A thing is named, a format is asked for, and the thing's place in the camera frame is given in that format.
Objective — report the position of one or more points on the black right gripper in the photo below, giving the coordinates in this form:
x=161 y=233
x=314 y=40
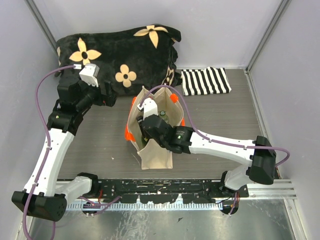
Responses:
x=145 y=133

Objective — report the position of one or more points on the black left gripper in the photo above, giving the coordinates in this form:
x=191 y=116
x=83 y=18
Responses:
x=109 y=98

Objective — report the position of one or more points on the clear glass bottle green cap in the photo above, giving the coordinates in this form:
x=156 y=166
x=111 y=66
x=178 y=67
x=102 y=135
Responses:
x=163 y=115

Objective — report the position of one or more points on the beige canvas bag orange handles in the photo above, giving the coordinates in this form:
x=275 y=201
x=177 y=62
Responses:
x=153 y=156

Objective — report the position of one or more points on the green bottle front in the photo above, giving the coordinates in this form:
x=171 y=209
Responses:
x=144 y=141

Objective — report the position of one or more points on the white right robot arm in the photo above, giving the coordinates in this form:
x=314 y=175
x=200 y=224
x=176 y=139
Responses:
x=257 y=158

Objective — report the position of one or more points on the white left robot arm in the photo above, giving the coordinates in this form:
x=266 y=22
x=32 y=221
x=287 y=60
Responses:
x=40 y=198

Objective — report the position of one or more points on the black blanket beige flowers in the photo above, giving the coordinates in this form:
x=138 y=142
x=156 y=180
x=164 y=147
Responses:
x=141 y=57

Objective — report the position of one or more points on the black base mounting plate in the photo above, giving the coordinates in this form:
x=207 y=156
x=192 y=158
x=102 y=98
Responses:
x=159 y=191

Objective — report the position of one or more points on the black white striped cloth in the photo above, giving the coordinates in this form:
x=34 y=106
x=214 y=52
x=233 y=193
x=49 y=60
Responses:
x=206 y=81

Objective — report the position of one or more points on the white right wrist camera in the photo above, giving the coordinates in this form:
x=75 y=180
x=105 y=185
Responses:
x=149 y=107

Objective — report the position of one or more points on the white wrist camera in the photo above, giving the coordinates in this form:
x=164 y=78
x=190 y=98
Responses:
x=149 y=107
x=89 y=74

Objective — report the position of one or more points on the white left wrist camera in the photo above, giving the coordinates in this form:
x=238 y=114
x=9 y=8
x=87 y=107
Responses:
x=89 y=74

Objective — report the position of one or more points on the white slotted cable duct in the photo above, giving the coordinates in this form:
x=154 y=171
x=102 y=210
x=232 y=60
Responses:
x=176 y=206

